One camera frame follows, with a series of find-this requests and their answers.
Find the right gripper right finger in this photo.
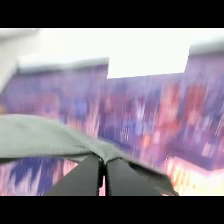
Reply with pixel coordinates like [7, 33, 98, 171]
[104, 157, 178, 197]

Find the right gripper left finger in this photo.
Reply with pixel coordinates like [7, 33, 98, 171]
[45, 153, 105, 197]

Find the olive green garment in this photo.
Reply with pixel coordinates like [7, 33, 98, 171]
[0, 114, 178, 195]

